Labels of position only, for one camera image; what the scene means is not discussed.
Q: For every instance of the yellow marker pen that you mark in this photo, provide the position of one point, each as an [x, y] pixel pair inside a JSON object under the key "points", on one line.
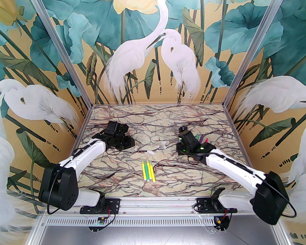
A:
{"points": [[153, 175], [144, 172], [150, 174]]}

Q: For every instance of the clear plastic bag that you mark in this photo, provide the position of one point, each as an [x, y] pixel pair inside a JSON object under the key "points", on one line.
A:
{"points": [[164, 144]]}

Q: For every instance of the white paper scrap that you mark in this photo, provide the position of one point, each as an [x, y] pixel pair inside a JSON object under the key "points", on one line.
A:
{"points": [[150, 152]]}

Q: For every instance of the small green circuit board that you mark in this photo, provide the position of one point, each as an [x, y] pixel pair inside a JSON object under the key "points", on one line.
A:
{"points": [[100, 221]]}

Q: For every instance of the perforated grey metal panel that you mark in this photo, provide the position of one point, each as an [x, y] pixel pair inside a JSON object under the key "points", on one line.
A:
{"points": [[155, 235]]}

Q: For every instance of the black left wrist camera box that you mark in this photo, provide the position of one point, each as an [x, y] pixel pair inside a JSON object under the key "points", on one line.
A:
{"points": [[114, 128]]}

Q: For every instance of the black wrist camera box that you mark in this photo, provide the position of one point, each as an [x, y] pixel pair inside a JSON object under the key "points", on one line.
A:
{"points": [[184, 130], [114, 128]]}

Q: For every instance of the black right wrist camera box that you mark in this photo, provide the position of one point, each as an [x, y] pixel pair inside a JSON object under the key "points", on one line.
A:
{"points": [[184, 130]]}

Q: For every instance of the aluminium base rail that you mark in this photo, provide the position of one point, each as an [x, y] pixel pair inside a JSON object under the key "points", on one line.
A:
{"points": [[155, 205]]}

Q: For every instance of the black round connector bracket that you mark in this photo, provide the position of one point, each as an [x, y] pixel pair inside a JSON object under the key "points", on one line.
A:
{"points": [[220, 223]]}

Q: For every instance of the aluminium frame post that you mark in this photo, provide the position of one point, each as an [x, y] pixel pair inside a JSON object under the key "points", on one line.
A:
{"points": [[61, 47], [253, 47]]}

